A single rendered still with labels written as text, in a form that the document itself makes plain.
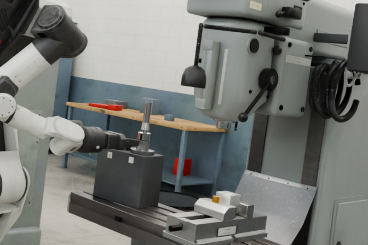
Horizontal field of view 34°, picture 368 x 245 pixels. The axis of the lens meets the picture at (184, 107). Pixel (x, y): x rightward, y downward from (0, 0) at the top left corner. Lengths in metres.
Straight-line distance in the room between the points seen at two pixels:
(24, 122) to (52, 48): 0.25
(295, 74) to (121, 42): 6.81
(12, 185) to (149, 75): 6.28
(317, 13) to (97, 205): 1.03
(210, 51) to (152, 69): 6.40
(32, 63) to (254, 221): 0.85
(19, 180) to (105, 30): 7.04
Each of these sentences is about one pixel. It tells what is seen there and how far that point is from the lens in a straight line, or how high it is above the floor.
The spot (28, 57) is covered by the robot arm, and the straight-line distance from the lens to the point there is 1.88.
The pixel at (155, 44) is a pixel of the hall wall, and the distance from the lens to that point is 8.26.
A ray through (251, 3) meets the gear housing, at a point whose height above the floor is 1.67.
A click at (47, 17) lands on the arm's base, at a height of 1.55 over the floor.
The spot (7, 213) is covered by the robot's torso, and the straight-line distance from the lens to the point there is 2.20.
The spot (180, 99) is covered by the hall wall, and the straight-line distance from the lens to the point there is 7.83.
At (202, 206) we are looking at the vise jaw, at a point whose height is 1.04.
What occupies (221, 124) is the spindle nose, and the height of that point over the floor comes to 1.29.
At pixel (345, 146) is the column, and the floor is 1.25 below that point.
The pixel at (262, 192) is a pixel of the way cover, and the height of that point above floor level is 1.04.
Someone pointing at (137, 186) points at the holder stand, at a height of 1.02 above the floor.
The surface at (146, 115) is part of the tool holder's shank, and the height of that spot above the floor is 1.27.
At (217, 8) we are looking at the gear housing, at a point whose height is 1.65.
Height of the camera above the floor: 1.43
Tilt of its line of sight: 3 degrees down
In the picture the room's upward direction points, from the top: 7 degrees clockwise
